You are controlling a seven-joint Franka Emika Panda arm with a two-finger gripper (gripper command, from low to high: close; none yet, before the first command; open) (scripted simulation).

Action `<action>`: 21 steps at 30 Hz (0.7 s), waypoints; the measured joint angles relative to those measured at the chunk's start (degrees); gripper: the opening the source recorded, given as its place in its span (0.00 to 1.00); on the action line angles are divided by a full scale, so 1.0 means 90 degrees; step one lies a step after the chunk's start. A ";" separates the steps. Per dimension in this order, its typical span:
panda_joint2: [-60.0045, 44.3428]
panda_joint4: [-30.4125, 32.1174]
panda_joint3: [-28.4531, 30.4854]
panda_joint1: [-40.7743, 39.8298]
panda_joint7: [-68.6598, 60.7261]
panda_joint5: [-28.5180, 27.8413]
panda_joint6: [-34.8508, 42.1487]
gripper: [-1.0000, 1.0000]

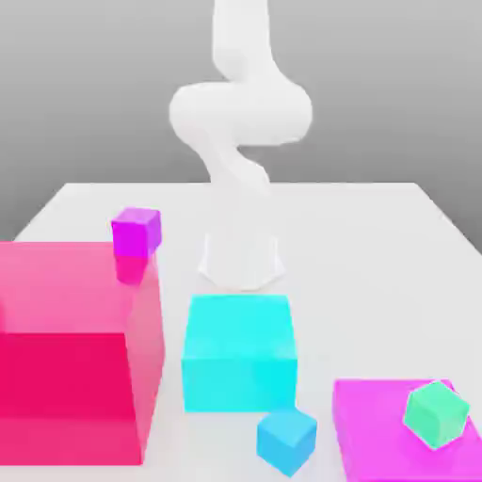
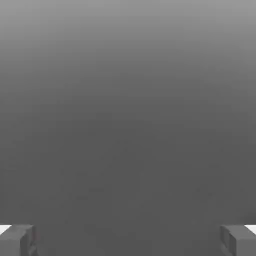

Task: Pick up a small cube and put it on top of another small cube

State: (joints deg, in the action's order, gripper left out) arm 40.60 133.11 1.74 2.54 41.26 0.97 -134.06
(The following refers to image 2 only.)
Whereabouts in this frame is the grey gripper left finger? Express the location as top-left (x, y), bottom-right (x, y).
top-left (0, 223), bottom-right (39, 256)

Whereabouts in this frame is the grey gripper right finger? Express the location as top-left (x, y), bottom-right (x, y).
top-left (219, 223), bottom-right (256, 256)

